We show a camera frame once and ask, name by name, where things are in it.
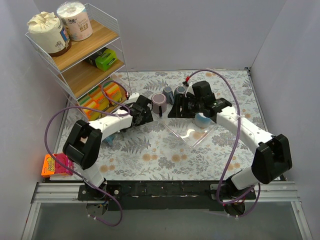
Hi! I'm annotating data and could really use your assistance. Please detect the mauve pink mug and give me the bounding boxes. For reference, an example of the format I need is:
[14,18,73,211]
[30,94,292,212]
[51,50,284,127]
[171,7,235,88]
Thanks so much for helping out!
[151,93,167,117]

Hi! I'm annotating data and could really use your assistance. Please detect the blue white mug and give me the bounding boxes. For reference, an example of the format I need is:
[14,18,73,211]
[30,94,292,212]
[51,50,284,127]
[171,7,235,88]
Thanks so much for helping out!
[194,113,212,129]

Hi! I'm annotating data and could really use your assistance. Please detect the blue butterfly mug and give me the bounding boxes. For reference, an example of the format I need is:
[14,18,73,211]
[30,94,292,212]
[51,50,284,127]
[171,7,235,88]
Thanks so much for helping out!
[102,134,116,147]

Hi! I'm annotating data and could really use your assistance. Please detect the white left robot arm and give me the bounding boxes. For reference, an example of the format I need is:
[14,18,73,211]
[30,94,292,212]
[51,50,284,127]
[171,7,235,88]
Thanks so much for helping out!
[62,93,153,200]

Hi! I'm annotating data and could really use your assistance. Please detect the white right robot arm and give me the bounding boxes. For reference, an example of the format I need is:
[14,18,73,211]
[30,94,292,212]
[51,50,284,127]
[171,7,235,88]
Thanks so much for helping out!
[168,80,293,199]

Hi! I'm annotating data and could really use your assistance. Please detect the teal grey mug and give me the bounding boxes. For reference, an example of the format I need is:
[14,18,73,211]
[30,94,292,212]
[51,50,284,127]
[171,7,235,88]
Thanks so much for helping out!
[173,86,186,98]

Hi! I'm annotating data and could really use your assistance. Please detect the slate blue mug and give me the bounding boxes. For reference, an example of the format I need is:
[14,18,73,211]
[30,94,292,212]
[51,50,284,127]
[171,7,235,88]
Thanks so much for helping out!
[162,86,175,105]

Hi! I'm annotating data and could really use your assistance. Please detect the clear acrylic tray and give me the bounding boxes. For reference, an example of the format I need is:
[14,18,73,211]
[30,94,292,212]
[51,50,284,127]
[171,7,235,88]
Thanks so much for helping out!
[155,112,216,148]

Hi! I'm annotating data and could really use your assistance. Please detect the colourful sponge packs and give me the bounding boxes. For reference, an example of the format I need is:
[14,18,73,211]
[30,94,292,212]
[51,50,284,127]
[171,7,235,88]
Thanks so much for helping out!
[78,81,127,113]

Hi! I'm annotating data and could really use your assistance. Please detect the floral table mat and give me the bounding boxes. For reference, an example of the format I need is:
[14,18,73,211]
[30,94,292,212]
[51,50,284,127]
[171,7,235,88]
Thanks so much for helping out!
[52,70,267,181]

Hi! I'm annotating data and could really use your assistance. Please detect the green tissue box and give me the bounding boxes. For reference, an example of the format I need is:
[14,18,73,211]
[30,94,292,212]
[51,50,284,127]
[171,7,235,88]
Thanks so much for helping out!
[84,47,118,72]

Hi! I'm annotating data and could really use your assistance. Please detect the orange pink candy box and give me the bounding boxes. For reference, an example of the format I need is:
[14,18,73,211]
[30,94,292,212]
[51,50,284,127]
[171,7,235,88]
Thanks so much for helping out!
[41,153,74,178]

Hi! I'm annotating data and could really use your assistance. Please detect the white toilet paper pack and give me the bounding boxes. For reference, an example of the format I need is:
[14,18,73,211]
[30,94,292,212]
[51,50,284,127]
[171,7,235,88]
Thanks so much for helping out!
[56,0,93,42]

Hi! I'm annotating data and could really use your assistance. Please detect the cream toilet paper roll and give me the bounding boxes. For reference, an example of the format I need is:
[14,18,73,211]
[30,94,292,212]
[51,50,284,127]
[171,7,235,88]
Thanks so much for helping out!
[27,11,72,57]

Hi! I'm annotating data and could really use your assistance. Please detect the white wire wooden shelf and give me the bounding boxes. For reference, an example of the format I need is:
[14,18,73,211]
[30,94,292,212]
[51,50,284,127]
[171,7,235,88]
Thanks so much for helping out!
[25,3,132,105]

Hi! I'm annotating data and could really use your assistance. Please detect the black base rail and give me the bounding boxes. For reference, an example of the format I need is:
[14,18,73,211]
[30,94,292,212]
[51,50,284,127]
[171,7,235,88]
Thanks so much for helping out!
[77,178,257,212]

